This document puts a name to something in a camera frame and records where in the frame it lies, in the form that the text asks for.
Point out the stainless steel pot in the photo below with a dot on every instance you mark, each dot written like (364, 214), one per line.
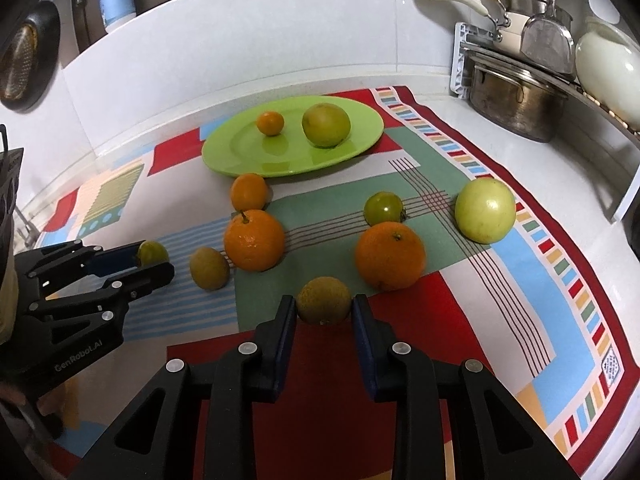
(514, 99)

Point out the white rice paddle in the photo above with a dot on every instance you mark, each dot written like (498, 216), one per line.
(605, 10)

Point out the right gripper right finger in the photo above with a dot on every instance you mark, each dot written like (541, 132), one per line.
(492, 435)

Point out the colourful patterned table mat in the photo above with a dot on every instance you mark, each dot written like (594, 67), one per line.
(552, 308)

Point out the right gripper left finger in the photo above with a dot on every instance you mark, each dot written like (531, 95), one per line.
(186, 406)

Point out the medium orange tangerine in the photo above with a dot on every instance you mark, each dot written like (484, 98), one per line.
(249, 191)

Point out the small brown round fruit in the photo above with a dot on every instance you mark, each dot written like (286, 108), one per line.
(323, 300)

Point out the green round plate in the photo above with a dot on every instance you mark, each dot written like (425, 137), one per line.
(238, 147)

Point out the metal dish rack shelf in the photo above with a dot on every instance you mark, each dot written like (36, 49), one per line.
(588, 126)

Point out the large orange with stem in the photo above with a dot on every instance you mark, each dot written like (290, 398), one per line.
(254, 240)

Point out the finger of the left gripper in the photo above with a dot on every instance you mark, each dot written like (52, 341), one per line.
(116, 292)
(85, 262)

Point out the white ceramic pot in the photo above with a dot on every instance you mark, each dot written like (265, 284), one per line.
(607, 66)

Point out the hanging black strainer pan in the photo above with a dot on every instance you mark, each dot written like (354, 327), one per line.
(28, 64)

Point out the brownish green pear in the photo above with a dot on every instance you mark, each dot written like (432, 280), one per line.
(326, 125)

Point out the light green apple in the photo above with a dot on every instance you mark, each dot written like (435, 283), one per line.
(485, 210)

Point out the cream-handled pan lower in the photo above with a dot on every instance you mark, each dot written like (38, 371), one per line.
(505, 34)

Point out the small green tomato fruit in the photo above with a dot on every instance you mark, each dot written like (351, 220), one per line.
(384, 207)

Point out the steel lidded pot behind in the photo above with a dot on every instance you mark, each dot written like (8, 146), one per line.
(517, 8)

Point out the small orange on plate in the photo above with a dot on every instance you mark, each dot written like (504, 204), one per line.
(270, 123)

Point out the metal skimmer ladle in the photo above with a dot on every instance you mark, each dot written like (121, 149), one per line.
(547, 42)

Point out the small yellow-brown fruit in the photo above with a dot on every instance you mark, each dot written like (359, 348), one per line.
(209, 269)

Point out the person's left hand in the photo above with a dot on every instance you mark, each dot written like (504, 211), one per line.
(12, 394)

